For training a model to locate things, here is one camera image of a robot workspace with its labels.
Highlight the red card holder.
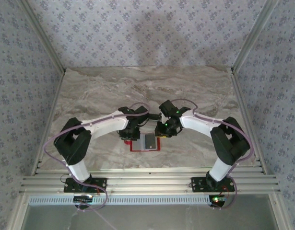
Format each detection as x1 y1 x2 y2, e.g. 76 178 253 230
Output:
124 134 162 152

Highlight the aluminium mounting rail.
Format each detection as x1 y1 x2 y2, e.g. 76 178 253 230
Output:
19 167 282 195

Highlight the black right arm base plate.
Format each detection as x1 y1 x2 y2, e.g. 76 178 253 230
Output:
190 177 235 193

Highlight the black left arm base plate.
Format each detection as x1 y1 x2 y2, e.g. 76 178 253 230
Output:
63 177 107 193

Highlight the grey slotted cable duct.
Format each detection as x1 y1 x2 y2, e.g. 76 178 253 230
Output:
29 195 212 206

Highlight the aluminium side rail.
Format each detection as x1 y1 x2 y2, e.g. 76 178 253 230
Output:
230 68 268 174
31 69 66 177

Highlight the aluminium corner post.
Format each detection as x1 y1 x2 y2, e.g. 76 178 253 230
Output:
17 0 67 74
233 0 282 72

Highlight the aluminium frame leg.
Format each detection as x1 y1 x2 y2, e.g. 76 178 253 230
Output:
8 194 30 230
269 193 290 230

